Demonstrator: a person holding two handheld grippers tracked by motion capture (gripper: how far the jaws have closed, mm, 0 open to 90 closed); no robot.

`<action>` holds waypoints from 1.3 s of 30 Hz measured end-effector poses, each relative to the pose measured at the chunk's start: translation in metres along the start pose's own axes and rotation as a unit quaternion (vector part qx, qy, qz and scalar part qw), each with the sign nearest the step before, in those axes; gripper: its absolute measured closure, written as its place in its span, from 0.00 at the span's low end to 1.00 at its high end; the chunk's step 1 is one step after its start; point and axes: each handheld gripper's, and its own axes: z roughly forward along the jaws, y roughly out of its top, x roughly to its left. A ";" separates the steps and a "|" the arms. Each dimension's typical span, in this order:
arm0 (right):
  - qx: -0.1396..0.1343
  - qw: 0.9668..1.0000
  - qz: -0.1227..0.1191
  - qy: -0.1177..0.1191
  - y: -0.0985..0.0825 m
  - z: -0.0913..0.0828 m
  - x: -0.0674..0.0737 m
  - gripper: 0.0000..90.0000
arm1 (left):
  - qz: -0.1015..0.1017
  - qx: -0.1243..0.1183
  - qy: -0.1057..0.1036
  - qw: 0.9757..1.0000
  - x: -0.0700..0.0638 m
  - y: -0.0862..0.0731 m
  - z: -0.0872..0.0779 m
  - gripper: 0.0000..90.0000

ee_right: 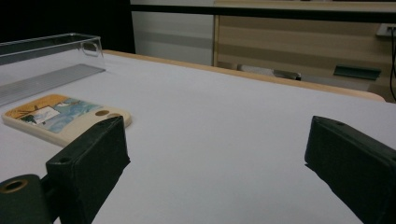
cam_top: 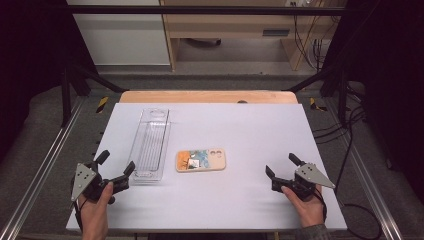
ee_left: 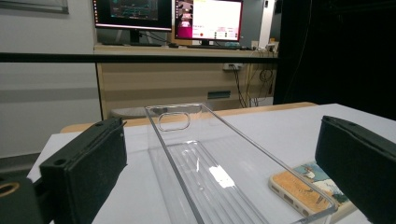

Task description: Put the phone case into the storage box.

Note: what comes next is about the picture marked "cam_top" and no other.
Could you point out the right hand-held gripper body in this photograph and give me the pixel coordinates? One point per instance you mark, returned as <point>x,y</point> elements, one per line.
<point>310,175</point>

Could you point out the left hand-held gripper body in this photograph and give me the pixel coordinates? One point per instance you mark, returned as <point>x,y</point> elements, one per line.
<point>90,186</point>

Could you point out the cream painted phone case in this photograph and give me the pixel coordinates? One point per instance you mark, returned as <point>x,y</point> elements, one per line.
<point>201,160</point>

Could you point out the person's left hand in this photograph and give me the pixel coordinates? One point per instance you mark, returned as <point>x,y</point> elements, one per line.
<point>95,211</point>

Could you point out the person's right hand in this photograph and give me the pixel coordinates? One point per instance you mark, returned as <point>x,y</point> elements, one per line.
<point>310,211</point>

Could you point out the clear plastic packaging box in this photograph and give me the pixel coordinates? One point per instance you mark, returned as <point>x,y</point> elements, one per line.
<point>150,146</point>

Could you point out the yellow black tape strip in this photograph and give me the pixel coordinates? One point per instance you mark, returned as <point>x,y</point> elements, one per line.
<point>313,104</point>
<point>102,104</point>

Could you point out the white board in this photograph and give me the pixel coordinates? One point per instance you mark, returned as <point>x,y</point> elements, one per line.
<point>220,133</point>

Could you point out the white cabinet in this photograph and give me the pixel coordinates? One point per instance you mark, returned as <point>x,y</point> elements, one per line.
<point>123,36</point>

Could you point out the black curtain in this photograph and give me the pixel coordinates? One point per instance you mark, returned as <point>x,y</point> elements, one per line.
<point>393,73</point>
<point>30,53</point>

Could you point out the light wooden desk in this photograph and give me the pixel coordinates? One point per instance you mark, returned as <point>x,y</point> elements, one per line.
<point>233,25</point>

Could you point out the white power strip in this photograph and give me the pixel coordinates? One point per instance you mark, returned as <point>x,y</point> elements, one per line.
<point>298,2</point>

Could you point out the aluminium rail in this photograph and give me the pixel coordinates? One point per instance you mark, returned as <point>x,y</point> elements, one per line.
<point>370,186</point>
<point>40,170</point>

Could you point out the black frame leg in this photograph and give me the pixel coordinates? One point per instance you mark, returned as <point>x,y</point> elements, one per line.
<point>66,100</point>
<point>342,96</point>

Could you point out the black horizontal frame bar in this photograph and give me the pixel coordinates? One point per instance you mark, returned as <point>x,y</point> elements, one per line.
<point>200,10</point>

